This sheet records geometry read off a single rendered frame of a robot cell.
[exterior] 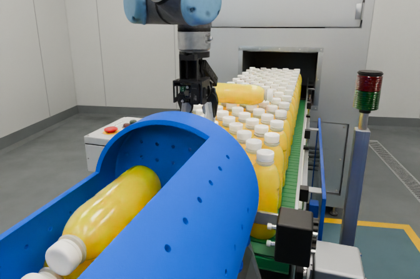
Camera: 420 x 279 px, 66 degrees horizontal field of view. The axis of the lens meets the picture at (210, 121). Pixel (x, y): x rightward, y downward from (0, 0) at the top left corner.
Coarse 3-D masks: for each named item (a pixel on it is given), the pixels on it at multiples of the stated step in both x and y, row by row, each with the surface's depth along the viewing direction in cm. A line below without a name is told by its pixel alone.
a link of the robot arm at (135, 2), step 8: (128, 0) 63; (136, 0) 61; (144, 0) 61; (128, 8) 64; (136, 8) 61; (144, 8) 62; (152, 8) 60; (128, 16) 64; (136, 16) 62; (144, 16) 63; (152, 16) 62; (144, 24) 65
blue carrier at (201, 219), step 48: (144, 144) 59; (192, 144) 56; (96, 192) 57; (192, 192) 36; (240, 192) 45; (0, 240) 39; (48, 240) 47; (144, 240) 27; (192, 240) 31; (240, 240) 41
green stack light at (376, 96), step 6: (354, 90) 88; (354, 96) 88; (360, 96) 85; (366, 96) 84; (372, 96) 84; (378, 96) 85; (354, 102) 87; (360, 102) 86; (366, 102) 85; (372, 102) 84; (378, 102) 85; (360, 108) 86; (366, 108) 85; (372, 108) 85; (378, 108) 86
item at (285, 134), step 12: (264, 84) 167; (300, 84) 188; (300, 96) 214; (264, 108) 119; (288, 108) 118; (216, 120) 107; (240, 120) 104; (288, 120) 117; (228, 132) 98; (252, 132) 96; (276, 132) 95; (288, 132) 106; (288, 144) 108; (288, 156) 110
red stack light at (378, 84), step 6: (360, 78) 85; (366, 78) 83; (372, 78) 83; (378, 78) 83; (360, 84) 85; (366, 84) 84; (372, 84) 83; (378, 84) 83; (360, 90) 85; (366, 90) 84; (372, 90) 84; (378, 90) 84
